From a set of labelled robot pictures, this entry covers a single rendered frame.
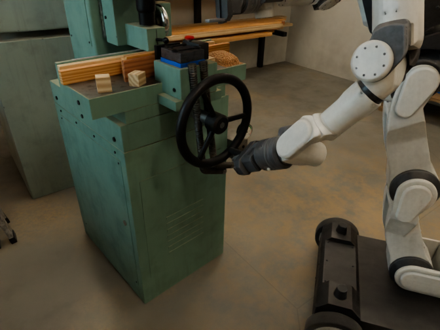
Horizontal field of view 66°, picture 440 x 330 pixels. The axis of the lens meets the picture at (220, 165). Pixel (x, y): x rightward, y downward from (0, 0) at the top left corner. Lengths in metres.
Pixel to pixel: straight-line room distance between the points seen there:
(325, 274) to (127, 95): 0.98
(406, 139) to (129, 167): 0.84
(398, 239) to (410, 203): 0.19
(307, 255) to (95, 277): 0.99
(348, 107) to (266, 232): 1.18
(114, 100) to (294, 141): 0.51
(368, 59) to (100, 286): 1.36
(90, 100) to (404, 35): 0.74
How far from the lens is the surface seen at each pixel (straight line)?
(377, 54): 0.73
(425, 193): 1.19
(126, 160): 1.10
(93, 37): 1.34
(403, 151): 1.16
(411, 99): 1.06
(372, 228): 2.05
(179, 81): 1.00
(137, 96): 1.04
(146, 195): 1.20
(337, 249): 1.56
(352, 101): 0.77
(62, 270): 1.77
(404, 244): 1.37
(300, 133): 0.80
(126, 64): 1.08
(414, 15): 0.77
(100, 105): 0.99
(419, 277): 1.40
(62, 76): 1.11
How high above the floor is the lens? 1.22
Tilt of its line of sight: 31 degrees down
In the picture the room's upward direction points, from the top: 1 degrees clockwise
